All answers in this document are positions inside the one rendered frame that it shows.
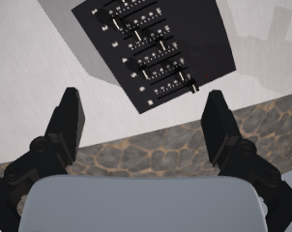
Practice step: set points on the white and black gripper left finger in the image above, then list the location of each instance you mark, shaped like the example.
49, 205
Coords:
60, 142

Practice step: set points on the black lighting desk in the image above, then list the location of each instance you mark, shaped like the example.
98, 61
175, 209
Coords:
199, 50

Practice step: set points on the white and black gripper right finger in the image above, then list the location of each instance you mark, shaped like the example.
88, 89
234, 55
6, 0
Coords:
237, 156

